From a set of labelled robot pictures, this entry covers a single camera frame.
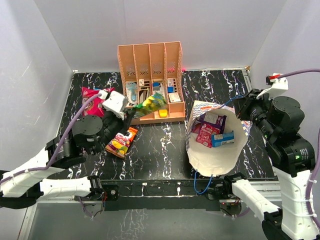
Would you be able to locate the orange Fox's candy bag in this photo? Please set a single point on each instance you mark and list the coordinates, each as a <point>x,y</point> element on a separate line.
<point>121,143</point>

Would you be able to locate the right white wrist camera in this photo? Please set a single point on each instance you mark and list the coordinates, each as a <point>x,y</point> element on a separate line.
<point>278,86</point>

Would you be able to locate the blue snack box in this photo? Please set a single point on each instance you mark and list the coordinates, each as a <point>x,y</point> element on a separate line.
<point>218,140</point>

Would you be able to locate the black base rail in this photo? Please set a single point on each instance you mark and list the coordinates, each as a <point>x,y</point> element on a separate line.
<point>174,194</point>

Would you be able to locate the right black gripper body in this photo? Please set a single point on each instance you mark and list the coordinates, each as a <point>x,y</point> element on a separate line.
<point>254,109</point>

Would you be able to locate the purple snack packet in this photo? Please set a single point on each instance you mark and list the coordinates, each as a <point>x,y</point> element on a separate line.
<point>212,119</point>

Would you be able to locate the white red small box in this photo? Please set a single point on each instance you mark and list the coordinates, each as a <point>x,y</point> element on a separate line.
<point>174,97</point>

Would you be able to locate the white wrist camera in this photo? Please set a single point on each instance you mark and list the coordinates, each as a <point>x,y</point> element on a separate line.
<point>278,86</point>
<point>115,102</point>

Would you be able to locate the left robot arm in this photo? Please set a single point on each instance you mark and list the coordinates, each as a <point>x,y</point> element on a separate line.
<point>29,183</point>

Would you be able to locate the pink red snack packet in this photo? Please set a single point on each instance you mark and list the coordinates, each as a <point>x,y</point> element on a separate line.
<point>95,107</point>

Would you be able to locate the orange desk organizer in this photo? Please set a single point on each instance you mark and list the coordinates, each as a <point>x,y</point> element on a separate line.
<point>148,63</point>

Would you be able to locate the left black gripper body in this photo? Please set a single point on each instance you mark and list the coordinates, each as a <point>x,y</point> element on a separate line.
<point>115,125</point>

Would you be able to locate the green snack packet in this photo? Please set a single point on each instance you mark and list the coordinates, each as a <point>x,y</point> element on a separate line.
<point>152,104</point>

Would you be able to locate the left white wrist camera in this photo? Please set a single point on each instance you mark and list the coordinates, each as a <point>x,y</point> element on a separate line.
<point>115,102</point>

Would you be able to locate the blue eraser block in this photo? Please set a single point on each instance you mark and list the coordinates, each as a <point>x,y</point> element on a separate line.
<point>156,86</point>

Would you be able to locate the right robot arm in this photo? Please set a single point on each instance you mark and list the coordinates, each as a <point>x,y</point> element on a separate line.
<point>294,161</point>

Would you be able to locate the yellow orange sticky notes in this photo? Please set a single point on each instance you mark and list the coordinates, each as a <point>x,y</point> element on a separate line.
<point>163,113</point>

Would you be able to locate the light blue tape dispenser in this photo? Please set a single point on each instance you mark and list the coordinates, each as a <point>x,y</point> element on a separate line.
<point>131,92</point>

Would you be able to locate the blue checkered paper bag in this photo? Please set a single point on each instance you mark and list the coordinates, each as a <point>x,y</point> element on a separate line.
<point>216,161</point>

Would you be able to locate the small pink snack packet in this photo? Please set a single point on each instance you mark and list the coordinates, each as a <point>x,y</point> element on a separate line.
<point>205,134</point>

